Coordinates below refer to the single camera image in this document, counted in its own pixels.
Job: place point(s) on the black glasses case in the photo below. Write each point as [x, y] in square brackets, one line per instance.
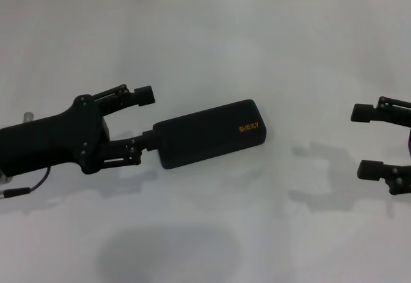
[208, 135]

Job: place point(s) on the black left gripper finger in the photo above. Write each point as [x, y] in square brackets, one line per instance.
[144, 96]

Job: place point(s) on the silver metal connector stub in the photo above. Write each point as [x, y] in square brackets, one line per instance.
[28, 117]

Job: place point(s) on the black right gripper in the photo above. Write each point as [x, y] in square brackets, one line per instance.
[409, 142]

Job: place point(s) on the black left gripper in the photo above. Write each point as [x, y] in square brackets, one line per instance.
[48, 142]

